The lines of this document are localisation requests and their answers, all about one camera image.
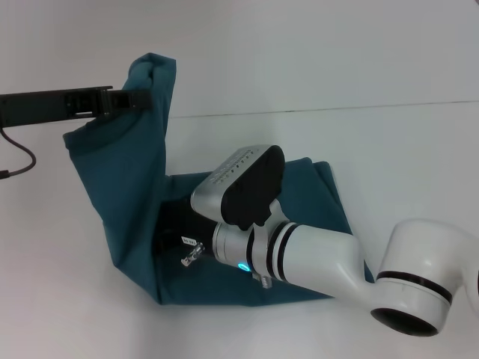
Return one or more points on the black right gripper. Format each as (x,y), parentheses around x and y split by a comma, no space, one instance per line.
(191,228)

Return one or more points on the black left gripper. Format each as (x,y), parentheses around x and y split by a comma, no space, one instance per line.
(37,106)

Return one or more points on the teal t-shirt with FREE print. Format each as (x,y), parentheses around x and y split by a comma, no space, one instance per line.
(123,187)

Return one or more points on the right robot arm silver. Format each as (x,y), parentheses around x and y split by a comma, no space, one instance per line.
(337,258)

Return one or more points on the silver knurled connector plug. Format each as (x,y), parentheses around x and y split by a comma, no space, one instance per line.
(263,281)

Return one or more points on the silver black wrist camera box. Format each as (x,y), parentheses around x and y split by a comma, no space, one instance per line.
(243,187)

